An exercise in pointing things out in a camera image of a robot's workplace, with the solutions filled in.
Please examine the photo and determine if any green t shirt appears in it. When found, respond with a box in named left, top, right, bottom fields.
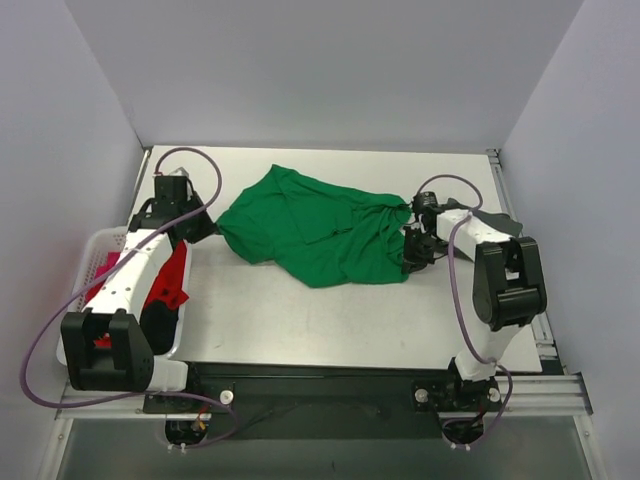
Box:
left=217, top=165, right=411, bottom=288

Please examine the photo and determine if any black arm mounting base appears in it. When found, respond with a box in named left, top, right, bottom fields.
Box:
left=143, top=362, right=505, bottom=442

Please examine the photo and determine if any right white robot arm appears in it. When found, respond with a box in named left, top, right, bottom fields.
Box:
left=402, top=191, right=547, bottom=408

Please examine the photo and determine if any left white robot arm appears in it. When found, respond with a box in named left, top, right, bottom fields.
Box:
left=61, top=174, right=215, bottom=412

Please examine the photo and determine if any pink t shirt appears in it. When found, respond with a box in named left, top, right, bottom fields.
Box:
left=95, top=251, right=120, bottom=278

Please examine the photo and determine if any folded dark grey t shirt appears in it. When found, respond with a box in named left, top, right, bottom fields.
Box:
left=444, top=198, right=523, bottom=237

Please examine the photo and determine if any red t shirt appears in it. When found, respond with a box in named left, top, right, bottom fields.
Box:
left=86, top=239, right=191, bottom=357

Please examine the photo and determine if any black t shirt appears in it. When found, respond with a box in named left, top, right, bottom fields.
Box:
left=140, top=300, right=179, bottom=355

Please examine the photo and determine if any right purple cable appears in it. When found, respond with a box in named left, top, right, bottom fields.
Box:
left=417, top=173, right=512, bottom=446

